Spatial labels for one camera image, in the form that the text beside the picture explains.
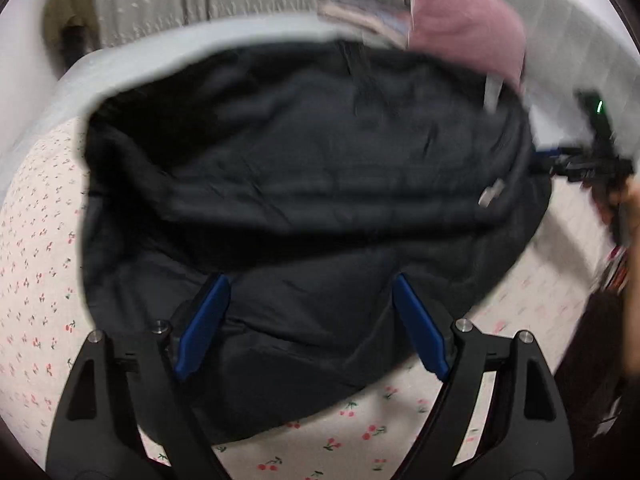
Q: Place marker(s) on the black puffer jacket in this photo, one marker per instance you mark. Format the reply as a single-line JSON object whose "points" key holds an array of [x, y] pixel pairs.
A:
{"points": [[300, 185]]}

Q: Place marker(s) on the folded blanket pile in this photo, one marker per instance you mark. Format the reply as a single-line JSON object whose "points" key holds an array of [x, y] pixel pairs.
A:
{"points": [[365, 10]]}

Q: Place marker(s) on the pink garment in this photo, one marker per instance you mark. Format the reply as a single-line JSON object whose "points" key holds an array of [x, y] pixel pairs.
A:
{"points": [[460, 25]]}

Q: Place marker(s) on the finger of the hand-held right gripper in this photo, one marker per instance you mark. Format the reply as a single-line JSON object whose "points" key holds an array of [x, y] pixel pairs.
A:
{"points": [[549, 151], [567, 169]]}

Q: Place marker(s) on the person's right hand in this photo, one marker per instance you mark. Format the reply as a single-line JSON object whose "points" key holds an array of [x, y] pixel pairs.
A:
{"points": [[627, 207]]}

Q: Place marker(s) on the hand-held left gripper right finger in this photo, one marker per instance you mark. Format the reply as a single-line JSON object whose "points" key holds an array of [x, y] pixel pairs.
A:
{"points": [[420, 330]]}

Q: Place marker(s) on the person's dark clothing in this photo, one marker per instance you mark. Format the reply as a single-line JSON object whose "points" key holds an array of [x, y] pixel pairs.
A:
{"points": [[600, 360]]}

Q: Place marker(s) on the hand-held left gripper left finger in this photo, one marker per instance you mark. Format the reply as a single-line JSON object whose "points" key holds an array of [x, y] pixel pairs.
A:
{"points": [[202, 330]]}

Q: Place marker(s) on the olive hanging jacket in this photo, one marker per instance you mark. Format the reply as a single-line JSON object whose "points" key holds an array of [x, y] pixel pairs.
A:
{"points": [[65, 5]]}

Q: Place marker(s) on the dark cloth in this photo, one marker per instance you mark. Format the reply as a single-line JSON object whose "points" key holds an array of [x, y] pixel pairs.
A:
{"points": [[75, 47]]}

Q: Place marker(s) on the stack of magazines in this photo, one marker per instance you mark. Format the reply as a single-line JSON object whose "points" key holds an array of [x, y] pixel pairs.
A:
{"points": [[614, 270]]}

